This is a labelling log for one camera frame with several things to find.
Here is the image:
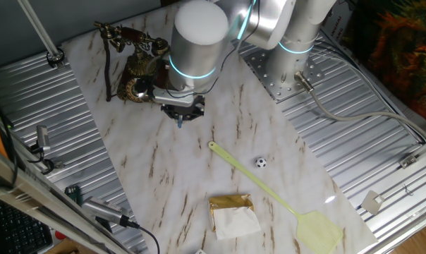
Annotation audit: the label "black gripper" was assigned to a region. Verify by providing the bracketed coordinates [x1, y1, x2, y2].
[160, 95, 206, 123]

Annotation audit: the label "vintage brass rotary phone base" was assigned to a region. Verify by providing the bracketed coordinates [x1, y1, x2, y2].
[116, 52, 172, 105]

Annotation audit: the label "gold tissue pack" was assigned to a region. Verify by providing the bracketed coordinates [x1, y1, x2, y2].
[208, 193, 262, 241]

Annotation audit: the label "green hex key holder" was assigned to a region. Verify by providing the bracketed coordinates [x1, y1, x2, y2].
[64, 185, 83, 207]

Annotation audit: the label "white slanted pole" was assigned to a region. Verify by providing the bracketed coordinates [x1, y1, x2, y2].
[17, 0, 61, 59]

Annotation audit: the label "brown cardboard box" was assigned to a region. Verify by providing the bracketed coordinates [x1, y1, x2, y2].
[45, 238, 82, 254]

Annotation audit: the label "yellow-green fly swatter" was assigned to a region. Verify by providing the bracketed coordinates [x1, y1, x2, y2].
[207, 140, 344, 254]

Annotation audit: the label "white box with red print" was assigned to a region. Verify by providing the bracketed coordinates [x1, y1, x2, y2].
[320, 0, 357, 49]

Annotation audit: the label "black keyboard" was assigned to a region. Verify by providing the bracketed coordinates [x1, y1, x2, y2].
[0, 199, 54, 254]

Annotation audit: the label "white square tag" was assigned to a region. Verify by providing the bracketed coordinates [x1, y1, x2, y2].
[360, 190, 386, 216]

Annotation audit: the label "colourful patterned cloth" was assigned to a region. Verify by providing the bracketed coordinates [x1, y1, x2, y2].
[343, 0, 426, 128]

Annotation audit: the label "dark phone cord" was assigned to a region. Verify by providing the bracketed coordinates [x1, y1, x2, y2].
[102, 37, 113, 103]

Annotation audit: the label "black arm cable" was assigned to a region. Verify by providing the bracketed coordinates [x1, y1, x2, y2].
[165, 0, 262, 99]

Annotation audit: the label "black camera cable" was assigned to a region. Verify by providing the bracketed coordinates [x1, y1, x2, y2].
[126, 220, 162, 254]

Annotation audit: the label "silver ribbed camera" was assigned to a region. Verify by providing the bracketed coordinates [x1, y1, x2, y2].
[81, 196, 132, 229]

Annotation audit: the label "black pole base ring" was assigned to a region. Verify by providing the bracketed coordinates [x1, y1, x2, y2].
[45, 47, 66, 70]

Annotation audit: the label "small silver camera on mount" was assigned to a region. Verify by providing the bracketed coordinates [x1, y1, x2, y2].
[28, 124, 55, 156]

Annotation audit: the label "thin white cables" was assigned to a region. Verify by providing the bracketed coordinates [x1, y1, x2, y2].
[313, 42, 426, 140]

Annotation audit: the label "aluminium frame bar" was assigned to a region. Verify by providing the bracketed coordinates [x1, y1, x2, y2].
[0, 143, 136, 254]

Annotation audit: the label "thick grey robot cable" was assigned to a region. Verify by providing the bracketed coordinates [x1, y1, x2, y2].
[293, 70, 426, 142]

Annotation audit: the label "small metal corner bracket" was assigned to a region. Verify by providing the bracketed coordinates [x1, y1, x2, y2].
[398, 154, 419, 169]

